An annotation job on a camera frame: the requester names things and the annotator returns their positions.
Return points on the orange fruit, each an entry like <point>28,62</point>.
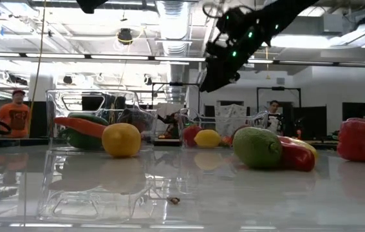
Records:
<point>121,140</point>

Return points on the orange carrot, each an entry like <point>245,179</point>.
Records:
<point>82,126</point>

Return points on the green bell pepper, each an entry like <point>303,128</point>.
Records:
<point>79,141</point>

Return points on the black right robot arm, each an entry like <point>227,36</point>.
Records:
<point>266,19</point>

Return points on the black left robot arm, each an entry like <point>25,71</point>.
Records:
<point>89,4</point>

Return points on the white hanging cloth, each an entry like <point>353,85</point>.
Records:
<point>230,112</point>

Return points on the yellow lemon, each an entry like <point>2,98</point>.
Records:
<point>208,138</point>

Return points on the person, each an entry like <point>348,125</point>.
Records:
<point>274,117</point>
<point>14,116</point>

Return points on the red tomato with green leaves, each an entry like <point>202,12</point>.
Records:
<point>190,135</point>

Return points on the green lime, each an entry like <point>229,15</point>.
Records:
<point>256,148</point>

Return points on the bright red long pepper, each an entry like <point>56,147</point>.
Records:
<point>296,156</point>

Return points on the yellow long pepper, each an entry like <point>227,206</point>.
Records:
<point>310,148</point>

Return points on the red bell pepper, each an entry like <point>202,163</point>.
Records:
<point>362,140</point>

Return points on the black background rig frame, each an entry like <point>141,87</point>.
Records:
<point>175,84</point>
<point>278,88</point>

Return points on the silver ventilation duct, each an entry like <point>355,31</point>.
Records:
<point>172,22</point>

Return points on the black overhead camera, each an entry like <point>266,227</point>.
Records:
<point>125,36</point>

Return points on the black wall monitor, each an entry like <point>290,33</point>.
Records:
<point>356,111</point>

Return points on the black overhead frame beam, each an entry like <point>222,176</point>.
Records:
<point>72,59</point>

